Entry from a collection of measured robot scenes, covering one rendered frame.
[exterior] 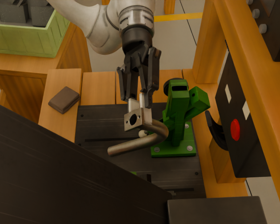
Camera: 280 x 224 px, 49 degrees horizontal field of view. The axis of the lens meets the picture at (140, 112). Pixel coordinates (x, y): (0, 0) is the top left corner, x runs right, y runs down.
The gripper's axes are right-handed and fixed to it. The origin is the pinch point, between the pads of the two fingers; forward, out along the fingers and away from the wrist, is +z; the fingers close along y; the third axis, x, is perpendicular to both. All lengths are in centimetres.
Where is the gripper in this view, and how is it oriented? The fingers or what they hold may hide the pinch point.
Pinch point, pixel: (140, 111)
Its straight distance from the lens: 68.6
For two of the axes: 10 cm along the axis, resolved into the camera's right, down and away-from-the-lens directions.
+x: 7.1, 2.4, 6.6
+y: 7.0, -2.9, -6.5
